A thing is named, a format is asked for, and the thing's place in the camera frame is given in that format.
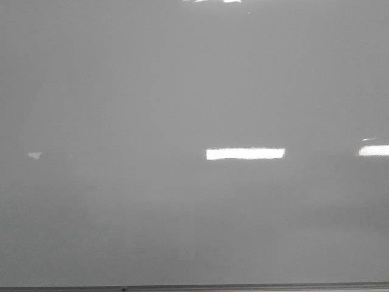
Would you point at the white whiteboard with metal frame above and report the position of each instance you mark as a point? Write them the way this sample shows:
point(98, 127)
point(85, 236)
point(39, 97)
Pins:
point(193, 142)

